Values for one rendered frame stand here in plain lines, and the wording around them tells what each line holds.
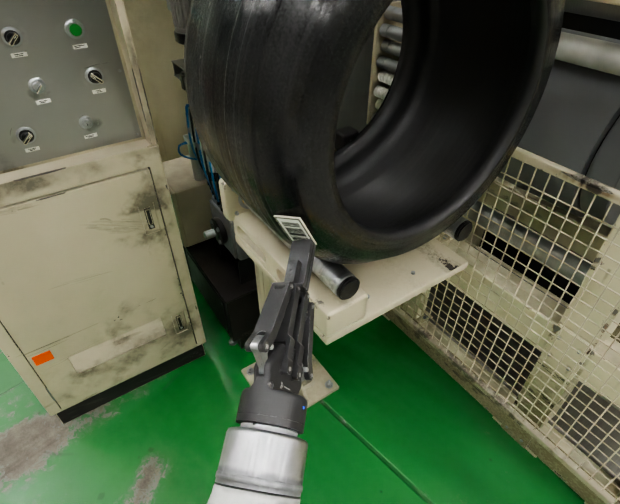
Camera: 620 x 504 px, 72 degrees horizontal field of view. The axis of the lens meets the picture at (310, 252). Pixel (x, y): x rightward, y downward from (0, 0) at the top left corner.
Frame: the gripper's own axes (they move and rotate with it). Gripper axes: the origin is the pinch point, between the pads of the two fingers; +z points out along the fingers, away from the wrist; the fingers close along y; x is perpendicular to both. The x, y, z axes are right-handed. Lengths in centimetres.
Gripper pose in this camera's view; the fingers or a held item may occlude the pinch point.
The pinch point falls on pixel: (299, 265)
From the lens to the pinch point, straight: 56.1
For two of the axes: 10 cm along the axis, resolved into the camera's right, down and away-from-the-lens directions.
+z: 1.6, -8.7, 4.7
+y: 4.1, 4.9, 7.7
